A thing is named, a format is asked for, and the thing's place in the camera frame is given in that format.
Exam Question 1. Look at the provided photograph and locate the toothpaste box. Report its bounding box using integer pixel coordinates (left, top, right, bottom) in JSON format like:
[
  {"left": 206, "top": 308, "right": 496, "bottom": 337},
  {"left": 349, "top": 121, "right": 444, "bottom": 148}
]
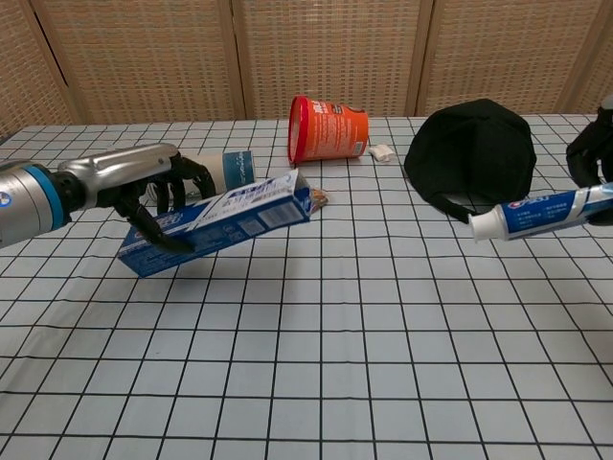
[{"left": 118, "top": 168, "right": 312, "bottom": 279}]

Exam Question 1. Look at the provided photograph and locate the black baseball cap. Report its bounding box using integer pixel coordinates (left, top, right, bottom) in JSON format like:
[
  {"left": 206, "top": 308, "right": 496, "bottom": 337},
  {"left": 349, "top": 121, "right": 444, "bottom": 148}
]
[{"left": 403, "top": 98, "right": 536, "bottom": 225}]

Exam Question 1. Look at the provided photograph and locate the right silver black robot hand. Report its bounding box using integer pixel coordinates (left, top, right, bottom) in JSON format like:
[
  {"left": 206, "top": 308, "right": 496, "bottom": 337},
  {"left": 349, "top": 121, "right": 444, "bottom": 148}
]
[{"left": 565, "top": 93, "right": 613, "bottom": 190}]

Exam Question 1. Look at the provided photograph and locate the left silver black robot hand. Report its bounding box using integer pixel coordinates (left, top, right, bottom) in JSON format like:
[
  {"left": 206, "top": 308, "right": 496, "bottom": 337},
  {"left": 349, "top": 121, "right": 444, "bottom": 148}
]
[{"left": 57, "top": 142, "right": 217, "bottom": 254}]

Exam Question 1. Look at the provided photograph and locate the small clear snack packet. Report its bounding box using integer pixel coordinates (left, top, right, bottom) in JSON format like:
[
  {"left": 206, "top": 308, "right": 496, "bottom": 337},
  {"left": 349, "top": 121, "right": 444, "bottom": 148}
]
[{"left": 308, "top": 187, "right": 331, "bottom": 212}]

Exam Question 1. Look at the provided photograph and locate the woven bamboo screen panel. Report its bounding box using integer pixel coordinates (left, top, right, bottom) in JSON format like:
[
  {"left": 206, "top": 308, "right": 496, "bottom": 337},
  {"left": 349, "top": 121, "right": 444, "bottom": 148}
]
[
  {"left": 232, "top": 0, "right": 435, "bottom": 121},
  {"left": 28, "top": 0, "right": 248, "bottom": 125},
  {"left": 414, "top": 0, "right": 609, "bottom": 117},
  {"left": 0, "top": 0, "right": 82, "bottom": 140},
  {"left": 572, "top": 0, "right": 613, "bottom": 114}
]

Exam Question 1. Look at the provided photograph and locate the white paper cup blue band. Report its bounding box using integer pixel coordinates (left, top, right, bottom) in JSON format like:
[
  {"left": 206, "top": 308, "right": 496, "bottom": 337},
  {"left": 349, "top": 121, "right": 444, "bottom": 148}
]
[{"left": 143, "top": 149, "right": 257, "bottom": 200}]

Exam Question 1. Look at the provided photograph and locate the white blue toothpaste tube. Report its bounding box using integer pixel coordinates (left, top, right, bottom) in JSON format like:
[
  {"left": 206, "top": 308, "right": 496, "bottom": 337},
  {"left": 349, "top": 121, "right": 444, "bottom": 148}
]
[{"left": 467, "top": 181, "right": 613, "bottom": 244}]

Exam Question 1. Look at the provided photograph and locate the white blue checked tablecloth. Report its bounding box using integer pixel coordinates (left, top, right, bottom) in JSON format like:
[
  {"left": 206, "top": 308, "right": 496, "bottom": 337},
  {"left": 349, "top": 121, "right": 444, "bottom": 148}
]
[{"left": 0, "top": 114, "right": 613, "bottom": 460}]

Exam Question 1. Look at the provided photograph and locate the red instant noodle cup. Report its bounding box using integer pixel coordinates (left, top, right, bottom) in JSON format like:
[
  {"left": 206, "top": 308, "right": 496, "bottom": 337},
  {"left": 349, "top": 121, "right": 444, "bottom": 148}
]
[{"left": 288, "top": 95, "right": 371, "bottom": 163}]

